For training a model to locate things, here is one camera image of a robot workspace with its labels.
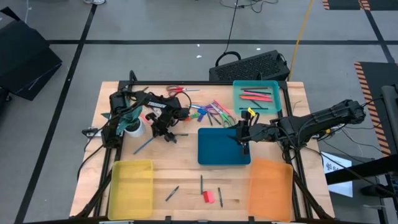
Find green scissors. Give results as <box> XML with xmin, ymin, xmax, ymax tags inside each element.
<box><xmin>210</xmin><ymin>102</ymin><xmax>236</xmax><ymax>128</ymax></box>

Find black neighbouring stand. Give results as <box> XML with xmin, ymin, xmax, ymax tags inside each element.
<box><xmin>325</xmin><ymin>84</ymin><xmax>398</xmax><ymax>224</ymax></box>

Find blue and purple scissors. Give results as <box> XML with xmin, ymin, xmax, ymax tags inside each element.
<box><xmin>188</xmin><ymin>104</ymin><xmax>219</xmax><ymax>116</ymax></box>

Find dark blue plastic bin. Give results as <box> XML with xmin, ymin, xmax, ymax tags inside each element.
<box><xmin>197</xmin><ymin>127</ymin><xmax>252</xmax><ymax>166</ymax></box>

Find orange translucent plastic bin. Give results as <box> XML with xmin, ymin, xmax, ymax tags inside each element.
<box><xmin>247</xmin><ymin>157</ymin><xmax>295</xmax><ymax>223</ymax></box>

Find blue pencil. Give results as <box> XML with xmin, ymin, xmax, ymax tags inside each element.
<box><xmin>133</xmin><ymin>136</ymin><xmax>155</xmax><ymax>156</ymax></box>

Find black mat hazard stripes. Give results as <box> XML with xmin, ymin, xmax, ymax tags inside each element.
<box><xmin>354</xmin><ymin>61</ymin><xmax>398</xmax><ymax>157</ymax></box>

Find green plant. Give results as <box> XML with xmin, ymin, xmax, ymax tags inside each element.
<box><xmin>101</xmin><ymin>105</ymin><xmax>146</xmax><ymax>138</ymax></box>

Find yellow hanging cable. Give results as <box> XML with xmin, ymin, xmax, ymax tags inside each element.
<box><xmin>288</xmin><ymin>0</ymin><xmax>315</xmax><ymax>81</ymax></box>

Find red scissors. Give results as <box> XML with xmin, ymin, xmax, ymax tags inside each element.
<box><xmin>165</xmin><ymin>85</ymin><xmax>201</xmax><ymax>98</ymax></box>

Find teal translucent plastic bin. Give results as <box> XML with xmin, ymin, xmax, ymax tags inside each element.
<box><xmin>232</xmin><ymin>79</ymin><xmax>282</xmax><ymax>115</ymax></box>

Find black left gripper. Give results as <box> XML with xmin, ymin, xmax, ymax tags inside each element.
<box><xmin>145</xmin><ymin>111</ymin><xmax>180</xmax><ymax>144</ymax></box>

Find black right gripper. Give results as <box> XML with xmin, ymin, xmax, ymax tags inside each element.
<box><xmin>226</xmin><ymin>119</ymin><xmax>277</xmax><ymax>156</ymax></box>

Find white sign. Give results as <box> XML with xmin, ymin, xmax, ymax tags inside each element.
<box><xmin>321</xmin><ymin>151</ymin><xmax>354</xmax><ymax>198</ymax></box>

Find black computer tower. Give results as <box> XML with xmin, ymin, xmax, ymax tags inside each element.
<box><xmin>208</xmin><ymin>49</ymin><xmax>291</xmax><ymax>83</ymax></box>

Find black hanging cable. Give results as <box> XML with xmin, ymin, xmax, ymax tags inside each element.
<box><xmin>214</xmin><ymin>0</ymin><xmax>280</xmax><ymax>68</ymax></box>

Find orange pencil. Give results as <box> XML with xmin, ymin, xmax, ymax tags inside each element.
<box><xmin>239</xmin><ymin>95</ymin><xmax>274</xmax><ymax>101</ymax></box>

